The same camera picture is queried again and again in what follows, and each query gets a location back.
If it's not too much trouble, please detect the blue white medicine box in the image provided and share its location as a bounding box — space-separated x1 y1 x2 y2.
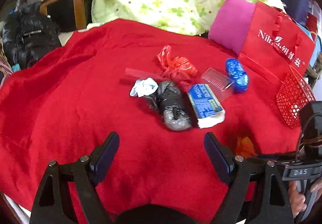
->
187 84 225 129

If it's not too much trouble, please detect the blue foil wrapper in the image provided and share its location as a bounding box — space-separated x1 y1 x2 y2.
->
225 58 249 93

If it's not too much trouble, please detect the clear plastic box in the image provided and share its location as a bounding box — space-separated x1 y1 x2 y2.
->
201 68 234 102

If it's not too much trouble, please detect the black plastic bag wad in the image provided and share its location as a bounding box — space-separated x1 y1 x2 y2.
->
144 81 192 131

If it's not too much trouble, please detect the white tissue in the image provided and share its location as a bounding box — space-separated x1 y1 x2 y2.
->
129 78 158 97

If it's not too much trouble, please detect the red plastic bag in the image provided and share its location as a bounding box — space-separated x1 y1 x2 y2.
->
157 45 198 78

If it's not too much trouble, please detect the right hand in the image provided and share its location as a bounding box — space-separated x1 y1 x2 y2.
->
288 178 322 217

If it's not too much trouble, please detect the red plastic mesh basket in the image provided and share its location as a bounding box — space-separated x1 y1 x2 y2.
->
276 66 315 129

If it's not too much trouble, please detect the red paper gift bag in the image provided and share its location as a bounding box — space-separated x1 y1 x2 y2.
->
238 1 315 88

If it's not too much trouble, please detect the red fleece blanket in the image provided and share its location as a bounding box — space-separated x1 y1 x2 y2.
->
0 18 313 223

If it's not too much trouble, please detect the magenta pillow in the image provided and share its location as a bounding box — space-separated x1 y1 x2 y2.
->
208 0 255 55

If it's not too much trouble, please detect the black puffer jacket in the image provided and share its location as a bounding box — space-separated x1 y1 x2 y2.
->
2 2 62 69

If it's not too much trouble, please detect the wooden cabinet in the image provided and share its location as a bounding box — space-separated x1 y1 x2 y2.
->
40 0 92 32

